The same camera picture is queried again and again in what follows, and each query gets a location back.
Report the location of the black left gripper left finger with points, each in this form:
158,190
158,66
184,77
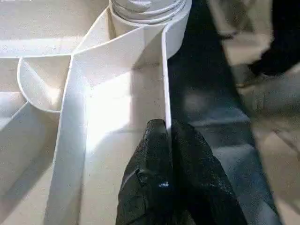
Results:
147,183

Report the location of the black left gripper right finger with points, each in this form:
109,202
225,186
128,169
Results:
204,187

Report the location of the white plastic table top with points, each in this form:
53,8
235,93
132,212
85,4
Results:
56,93

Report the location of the white plastic table leg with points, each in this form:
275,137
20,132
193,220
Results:
147,9

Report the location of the black table mat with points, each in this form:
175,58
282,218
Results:
206,84

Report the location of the black trousered bystander leg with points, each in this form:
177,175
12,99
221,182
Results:
286,37

